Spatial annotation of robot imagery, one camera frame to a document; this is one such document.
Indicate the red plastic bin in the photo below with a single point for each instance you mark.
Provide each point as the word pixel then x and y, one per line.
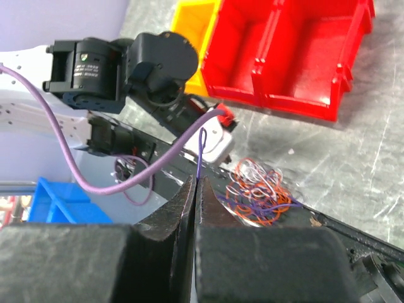
pixel 304 63
pixel 233 51

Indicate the red plastic bin middle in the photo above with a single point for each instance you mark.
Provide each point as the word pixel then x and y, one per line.
pixel 233 51

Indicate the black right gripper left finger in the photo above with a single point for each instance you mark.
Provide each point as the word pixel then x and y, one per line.
pixel 150 261

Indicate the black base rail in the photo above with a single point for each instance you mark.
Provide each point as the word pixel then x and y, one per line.
pixel 377 266

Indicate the yellow plastic bin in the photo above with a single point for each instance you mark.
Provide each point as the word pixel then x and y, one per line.
pixel 195 21

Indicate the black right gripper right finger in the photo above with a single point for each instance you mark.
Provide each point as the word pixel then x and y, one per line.
pixel 236 263

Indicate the red plastic bin right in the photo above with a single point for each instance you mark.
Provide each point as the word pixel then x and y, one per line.
pixel 304 63

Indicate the blue plastic bin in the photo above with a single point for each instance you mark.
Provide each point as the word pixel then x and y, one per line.
pixel 63 202

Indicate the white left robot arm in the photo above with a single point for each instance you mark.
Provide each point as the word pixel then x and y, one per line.
pixel 82 81

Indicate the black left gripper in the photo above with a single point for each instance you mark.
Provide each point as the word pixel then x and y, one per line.
pixel 173 109

